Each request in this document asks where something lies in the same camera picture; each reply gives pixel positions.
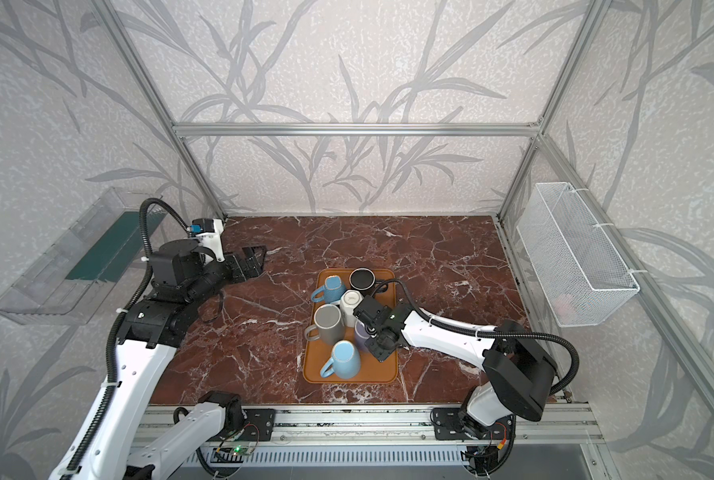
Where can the white faceted mug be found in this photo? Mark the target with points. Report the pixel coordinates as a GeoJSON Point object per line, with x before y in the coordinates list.
{"type": "Point", "coordinates": [347, 303]}

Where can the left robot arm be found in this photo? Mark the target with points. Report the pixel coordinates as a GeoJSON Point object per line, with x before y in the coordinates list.
{"type": "Point", "coordinates": [183, 275]}

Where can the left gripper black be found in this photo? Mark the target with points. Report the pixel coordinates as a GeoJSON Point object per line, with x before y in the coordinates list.
{"type": "Point", "coordinates": [234, 267]}

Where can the orange brown tray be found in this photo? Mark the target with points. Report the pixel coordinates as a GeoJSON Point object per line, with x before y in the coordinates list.
{"type": "Point", "coordinates": [372, 371]}

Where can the lavender purple mug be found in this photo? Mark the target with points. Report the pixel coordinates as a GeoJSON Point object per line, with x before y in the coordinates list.
{"type": "Point", "coordinates": [361, 336]}

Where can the black mug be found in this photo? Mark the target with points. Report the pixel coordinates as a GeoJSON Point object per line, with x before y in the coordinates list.
{"type": "Point", "coordinates": [364, 281]}

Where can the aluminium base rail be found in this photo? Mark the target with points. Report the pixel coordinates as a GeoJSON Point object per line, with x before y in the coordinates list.
{"type": "Point", "coordinates": [409, 424]}

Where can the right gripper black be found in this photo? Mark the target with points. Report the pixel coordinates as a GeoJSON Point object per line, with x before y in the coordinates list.
{"type": "Point", "coordinates": [378, 330]}

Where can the grey mug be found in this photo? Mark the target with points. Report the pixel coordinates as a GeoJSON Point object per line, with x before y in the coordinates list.
{"type": "Point", "coordinates": [328, 325]}

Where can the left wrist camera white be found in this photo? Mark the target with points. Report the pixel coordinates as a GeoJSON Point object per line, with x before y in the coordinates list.
{"type": "Point", "coordinates": [208, 231]}

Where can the small blue mug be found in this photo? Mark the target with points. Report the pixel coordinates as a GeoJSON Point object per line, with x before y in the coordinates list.
{"type": "Point", "coordinates": [330, 291]}

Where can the white wire mesh basket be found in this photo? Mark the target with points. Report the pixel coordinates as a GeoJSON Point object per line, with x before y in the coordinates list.
{"type": "Point", "coordinates": [582, 275]}

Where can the large light blue mug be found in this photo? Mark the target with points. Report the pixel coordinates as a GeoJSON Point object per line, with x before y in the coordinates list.
{"type": "Point", "coordinates": [344, 361]}

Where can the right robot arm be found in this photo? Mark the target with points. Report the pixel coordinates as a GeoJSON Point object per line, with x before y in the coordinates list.
{"type": "Point", "coordinates": [523, 368]}

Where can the clear plastic wall bin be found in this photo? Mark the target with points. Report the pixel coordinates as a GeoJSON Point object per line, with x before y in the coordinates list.
{"type": "Point", "coordinates": [68, 283]}

